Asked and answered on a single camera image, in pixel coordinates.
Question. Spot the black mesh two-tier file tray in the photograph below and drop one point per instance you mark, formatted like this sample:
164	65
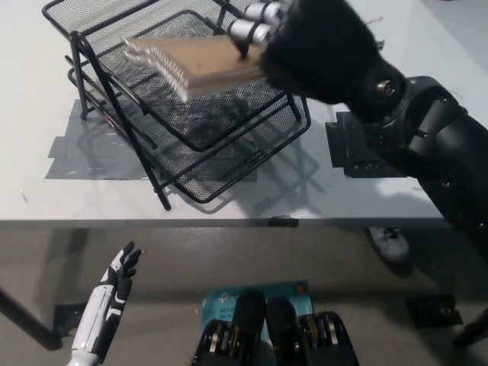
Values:
99	23

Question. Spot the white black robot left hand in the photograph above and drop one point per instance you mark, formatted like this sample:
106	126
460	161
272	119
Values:
97	320

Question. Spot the black table leg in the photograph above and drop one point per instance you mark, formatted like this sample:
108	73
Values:
30	324
474	329

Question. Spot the spiral notebook brown cardboard cover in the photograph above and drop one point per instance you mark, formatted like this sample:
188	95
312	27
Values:
206	57

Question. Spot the grey tape patch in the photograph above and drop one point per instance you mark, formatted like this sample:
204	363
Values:
72	152

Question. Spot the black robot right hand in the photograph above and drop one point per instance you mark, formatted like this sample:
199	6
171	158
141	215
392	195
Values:
324	49

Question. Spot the grey black shoe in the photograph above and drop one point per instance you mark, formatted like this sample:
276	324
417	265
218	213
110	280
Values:
392	248

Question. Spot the black tape patch on table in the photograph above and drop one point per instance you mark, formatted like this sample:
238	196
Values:
343	145

